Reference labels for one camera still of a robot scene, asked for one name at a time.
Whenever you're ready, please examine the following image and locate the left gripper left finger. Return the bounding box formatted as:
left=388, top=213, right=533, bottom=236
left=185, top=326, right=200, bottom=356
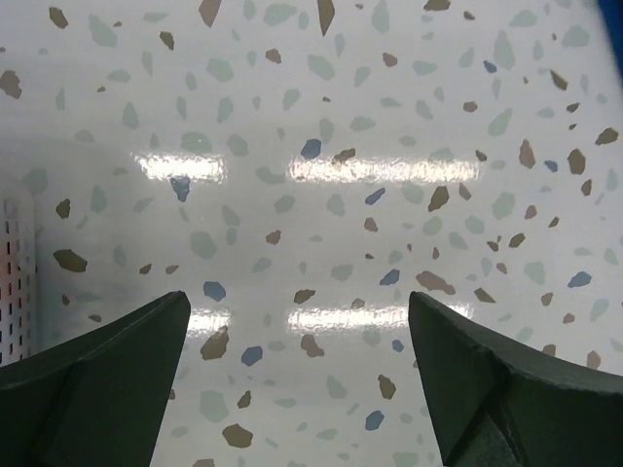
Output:
left=1, top=291, right=191, bottom=467

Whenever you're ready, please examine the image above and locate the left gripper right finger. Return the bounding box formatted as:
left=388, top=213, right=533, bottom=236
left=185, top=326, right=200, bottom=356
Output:
left=408, top=292, right=622, bottom=466

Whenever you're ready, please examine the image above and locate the blue towel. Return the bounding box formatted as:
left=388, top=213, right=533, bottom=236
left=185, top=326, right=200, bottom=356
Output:
left=598, top=0, right=623, bottom=78

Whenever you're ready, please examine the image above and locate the white plastic basket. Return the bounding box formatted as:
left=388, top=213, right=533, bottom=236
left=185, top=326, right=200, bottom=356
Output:
left=0, top=171, right=38, bottom=366

